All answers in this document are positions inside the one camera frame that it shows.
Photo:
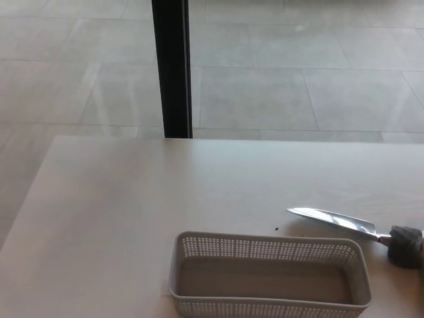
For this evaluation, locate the black window frame post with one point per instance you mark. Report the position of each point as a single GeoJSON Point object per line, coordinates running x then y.
{"type": "Point", "coordinates": [173, 66]}

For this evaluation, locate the grey perforated plastic basket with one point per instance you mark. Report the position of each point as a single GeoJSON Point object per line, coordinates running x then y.
{"type": "Point", "coordinates": [265, 303]}

